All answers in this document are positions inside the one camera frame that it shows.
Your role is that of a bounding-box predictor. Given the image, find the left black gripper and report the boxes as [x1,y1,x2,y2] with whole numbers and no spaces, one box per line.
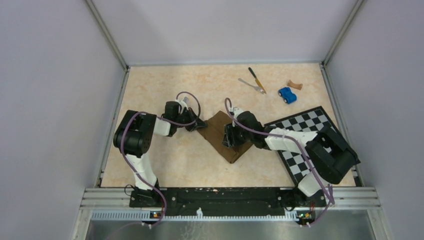
[174,107,207,132]

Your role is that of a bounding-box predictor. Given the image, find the blue toy car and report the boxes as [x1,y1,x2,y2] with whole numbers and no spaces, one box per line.
[278,87,297,104]

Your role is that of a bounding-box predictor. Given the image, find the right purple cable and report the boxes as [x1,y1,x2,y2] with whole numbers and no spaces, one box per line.
[224,97,335,227]

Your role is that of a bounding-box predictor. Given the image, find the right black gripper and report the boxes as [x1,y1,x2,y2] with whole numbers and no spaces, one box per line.
[222,121,253,148]

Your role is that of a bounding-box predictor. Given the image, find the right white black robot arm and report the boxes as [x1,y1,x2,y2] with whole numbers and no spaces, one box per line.
[222,107,360,206]

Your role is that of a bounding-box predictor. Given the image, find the small brown wooden piece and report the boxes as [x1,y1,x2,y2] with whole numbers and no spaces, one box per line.
[287,80,303,90]

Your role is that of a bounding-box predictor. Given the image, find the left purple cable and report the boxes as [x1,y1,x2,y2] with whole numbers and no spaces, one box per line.
[119,91,202,229]

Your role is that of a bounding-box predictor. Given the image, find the black-handled knife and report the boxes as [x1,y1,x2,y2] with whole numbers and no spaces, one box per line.
[248,67,267,94]

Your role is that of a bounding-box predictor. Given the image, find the purple cable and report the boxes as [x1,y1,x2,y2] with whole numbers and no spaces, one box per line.
[119,91,202,229]
[224,97,335,227]

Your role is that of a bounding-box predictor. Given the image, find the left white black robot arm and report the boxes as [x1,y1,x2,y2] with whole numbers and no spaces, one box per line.
[113,97,208,208]

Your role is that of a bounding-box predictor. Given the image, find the black white checkerboard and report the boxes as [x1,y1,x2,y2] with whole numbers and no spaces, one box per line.
[265,106,341,185]

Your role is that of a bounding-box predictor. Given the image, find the aluminium frame rail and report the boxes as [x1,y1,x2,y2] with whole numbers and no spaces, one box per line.
[330,186,382,211]

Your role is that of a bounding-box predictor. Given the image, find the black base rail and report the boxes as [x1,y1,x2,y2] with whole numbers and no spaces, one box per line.
[129,187,327,217]

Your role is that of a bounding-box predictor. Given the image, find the brown cloth napkin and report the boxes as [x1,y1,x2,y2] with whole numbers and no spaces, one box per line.
[197,111,253,164]

